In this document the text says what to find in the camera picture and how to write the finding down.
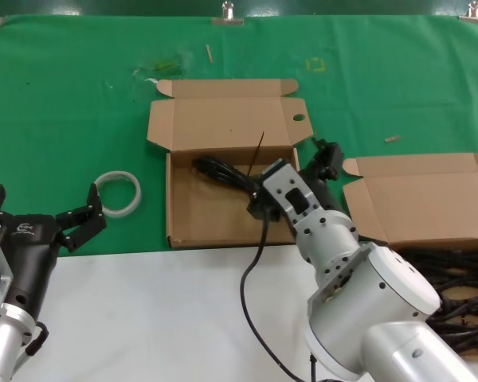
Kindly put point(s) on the right robot arm silver white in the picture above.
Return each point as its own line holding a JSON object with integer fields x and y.
{"x": 374, "y": 286}

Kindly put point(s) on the right wrist camera bracket silver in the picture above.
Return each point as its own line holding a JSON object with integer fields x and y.
{"x": 287, "y": 183}

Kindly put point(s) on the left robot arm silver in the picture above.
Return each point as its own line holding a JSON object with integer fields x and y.
{"x": 0, "y": 342}

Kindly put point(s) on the long wooden stick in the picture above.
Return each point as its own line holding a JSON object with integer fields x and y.
{"x": 210, "y": 53}

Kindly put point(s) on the short wooden stick piece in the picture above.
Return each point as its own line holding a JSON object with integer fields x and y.
{"x": 392, "y": 139}

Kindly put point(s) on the cardboard box with round hole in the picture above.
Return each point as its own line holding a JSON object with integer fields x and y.
{"x": 207, "y": 215}

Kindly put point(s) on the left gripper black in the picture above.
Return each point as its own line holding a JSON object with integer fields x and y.
{"x": 28, "y": 250}

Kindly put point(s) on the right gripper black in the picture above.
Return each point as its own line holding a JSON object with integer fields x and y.
{"x": 322, "y": 193}

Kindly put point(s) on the clear tape roll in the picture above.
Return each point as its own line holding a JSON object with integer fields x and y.
{"x": 136, "y": 199}

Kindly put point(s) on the green table cloth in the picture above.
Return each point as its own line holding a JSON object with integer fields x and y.
{"x": 63, "y": 99}

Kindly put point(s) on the clear plastic wrapper scrap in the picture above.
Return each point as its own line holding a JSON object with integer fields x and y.
{"x": 167, "y": 63}

